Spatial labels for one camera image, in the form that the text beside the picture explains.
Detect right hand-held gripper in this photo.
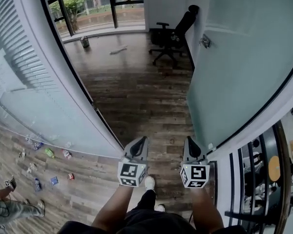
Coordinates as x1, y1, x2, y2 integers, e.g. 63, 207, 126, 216
180, 136, 210, 189

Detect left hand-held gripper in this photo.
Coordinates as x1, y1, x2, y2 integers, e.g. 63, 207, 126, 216
117, 136, 150, 187

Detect frosted glass door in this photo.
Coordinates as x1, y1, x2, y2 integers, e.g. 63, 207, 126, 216
187, 0, 293, 153

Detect silver door handle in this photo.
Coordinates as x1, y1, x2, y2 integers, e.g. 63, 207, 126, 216
199, 34, 211, 49

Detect person's left forearm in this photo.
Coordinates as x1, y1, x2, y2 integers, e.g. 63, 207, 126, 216
91, 184, 135, 229

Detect person's right forearm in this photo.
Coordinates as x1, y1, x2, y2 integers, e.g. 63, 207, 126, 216
191, 186, 225, 229

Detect person's left white shoe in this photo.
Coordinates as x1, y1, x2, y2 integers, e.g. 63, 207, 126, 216
144, 176, 156, 191

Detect person's black shorts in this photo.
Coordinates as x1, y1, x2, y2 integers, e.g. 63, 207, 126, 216
123, 189, 195, 231

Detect black railing with wooden handrail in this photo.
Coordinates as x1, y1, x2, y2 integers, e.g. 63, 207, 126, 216
224, 120, 293, 234

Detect person's black shirt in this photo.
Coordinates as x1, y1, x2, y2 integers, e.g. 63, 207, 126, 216
61, 218, 247, 234

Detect yellow round table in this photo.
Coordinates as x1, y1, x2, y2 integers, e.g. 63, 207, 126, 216
268, 156, 281, 182

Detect white cloth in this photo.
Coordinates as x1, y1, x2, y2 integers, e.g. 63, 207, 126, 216
109, 45, 128, 56

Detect black office chair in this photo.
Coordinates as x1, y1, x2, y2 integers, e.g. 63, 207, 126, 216
148, 5, 200, 67

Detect glass partition with white blinds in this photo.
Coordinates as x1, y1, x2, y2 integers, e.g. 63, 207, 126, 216
0, 0, 120, 158

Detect large black framed window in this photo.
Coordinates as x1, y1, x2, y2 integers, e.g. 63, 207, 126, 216
47, 0, 146, 38

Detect green tree outside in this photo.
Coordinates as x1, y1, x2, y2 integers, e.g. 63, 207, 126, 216
50, 0, 93, 33

